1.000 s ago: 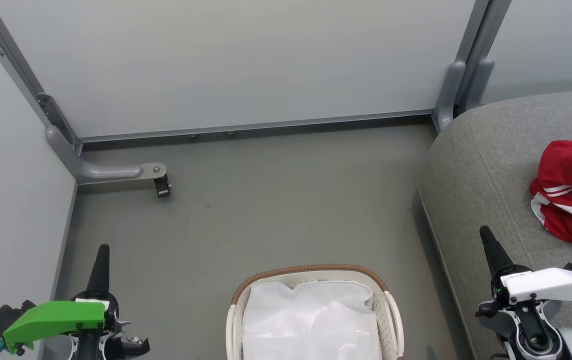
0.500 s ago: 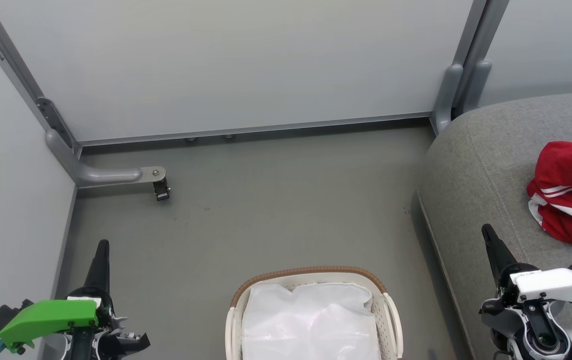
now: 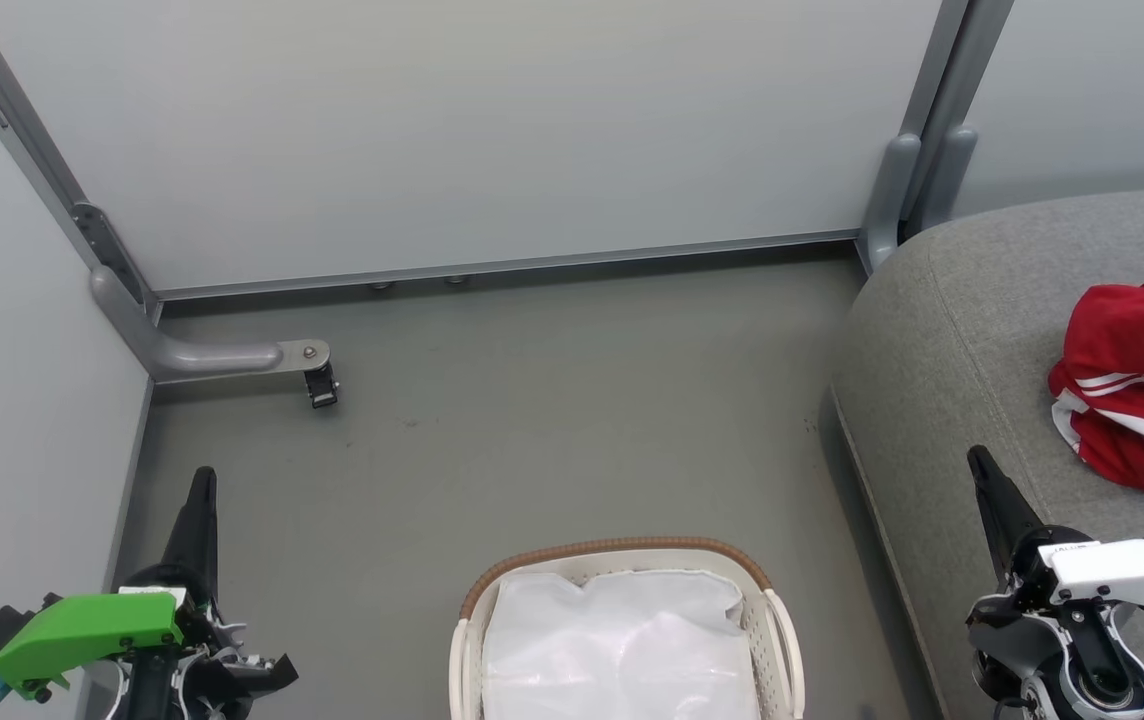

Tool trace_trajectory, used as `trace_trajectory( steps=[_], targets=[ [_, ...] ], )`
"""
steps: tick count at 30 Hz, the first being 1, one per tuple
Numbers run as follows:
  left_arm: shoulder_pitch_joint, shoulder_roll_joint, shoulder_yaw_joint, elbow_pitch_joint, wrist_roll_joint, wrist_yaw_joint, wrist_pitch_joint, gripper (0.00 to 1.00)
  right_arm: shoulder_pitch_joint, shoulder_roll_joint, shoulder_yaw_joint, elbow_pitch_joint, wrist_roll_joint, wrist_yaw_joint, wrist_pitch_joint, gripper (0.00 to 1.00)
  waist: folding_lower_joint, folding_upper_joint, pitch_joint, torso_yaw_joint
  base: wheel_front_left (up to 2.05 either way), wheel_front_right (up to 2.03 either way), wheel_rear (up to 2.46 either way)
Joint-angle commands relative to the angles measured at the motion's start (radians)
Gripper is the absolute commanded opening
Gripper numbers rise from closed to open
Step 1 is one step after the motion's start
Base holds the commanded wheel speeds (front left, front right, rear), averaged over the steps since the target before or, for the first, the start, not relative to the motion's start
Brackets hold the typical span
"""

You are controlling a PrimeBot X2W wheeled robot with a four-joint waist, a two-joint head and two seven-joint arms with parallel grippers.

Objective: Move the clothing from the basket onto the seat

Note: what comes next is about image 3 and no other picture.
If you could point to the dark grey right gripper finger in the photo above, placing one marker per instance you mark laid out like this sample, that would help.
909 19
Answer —
996 530
1017 510

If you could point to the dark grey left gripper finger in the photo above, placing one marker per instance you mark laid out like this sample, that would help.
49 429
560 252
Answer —
186 545
209 540

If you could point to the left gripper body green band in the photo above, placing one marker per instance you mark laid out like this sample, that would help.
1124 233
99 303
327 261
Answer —
82 630

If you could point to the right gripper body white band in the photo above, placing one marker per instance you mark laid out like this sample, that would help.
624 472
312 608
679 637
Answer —
1122 570

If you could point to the red white-striped garment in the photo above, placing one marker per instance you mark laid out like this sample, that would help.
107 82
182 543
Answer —
1132 340

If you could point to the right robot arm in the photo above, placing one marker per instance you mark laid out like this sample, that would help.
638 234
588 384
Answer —
1042 640

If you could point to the grey fabric sofa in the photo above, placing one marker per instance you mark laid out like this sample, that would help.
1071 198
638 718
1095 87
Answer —
952 350

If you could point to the grey partition support foot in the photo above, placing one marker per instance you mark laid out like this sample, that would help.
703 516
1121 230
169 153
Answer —
202 358

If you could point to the small caster wheel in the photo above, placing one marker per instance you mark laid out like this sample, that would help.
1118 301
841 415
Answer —
322 388

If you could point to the white laundry basket brown rim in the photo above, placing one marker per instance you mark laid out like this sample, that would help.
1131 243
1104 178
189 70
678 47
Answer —
777 640

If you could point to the white basket liner bag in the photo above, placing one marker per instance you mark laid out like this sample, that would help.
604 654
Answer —
622 650

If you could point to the dark metal post bracket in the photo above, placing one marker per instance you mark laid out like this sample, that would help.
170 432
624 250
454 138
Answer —
107 250

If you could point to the grey partition post with foot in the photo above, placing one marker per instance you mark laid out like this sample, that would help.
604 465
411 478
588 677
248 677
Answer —
887 200

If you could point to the grey adjacent partition frame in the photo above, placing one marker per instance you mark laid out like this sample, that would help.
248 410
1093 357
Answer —
947 170

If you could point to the grey aluminium partition bottom rail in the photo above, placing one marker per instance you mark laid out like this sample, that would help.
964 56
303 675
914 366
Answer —
532 265

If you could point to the grey aluminium partition post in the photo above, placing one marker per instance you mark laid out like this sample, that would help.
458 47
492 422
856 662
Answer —
32 140

